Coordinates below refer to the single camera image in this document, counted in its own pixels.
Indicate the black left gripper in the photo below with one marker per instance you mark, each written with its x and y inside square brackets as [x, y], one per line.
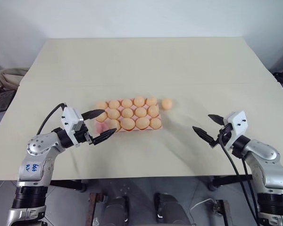
[83, 135]

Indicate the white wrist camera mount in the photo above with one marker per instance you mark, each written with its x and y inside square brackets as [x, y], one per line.
[70, 120]
[238, 122]

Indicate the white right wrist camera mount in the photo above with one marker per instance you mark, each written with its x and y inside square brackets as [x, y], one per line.
[238, 122]

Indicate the rusty brown metal post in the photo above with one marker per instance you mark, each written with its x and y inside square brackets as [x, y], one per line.
[224, 213]
[94, 209]

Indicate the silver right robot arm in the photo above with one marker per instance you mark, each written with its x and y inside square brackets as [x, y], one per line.
[266, 160]

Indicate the dark rounded shape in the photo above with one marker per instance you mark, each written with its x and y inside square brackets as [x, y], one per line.
[116, 212]
[169, 209]

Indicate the pink egg carton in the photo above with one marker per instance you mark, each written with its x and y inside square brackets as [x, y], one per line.
[100, 127]

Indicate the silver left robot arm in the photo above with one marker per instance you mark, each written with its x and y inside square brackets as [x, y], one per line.
[34, 146]

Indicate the black caster wheel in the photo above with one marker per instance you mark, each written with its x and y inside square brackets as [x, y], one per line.
[83, 188]

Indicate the beige tablecloth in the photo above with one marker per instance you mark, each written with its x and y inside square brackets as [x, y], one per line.
[141, 70]

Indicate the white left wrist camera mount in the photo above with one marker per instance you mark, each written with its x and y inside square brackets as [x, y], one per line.
[70, 120]

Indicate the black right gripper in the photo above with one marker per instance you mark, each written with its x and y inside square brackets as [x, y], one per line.
[224, 132]

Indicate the orange egg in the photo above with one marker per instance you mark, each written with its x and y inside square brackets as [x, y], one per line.
[102, 118]
[142, 123]
[140, 112]
[113, 123]
[127, 103]
[155, 123]
[167, 103]
[127, 112]
[139, 101]
[152, 101]
[113, 113]
[101, 104]
[114, 104]
[127, 124]
[153, 110]

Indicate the black table frame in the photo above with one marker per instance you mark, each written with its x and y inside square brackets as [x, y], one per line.
[231, 179]

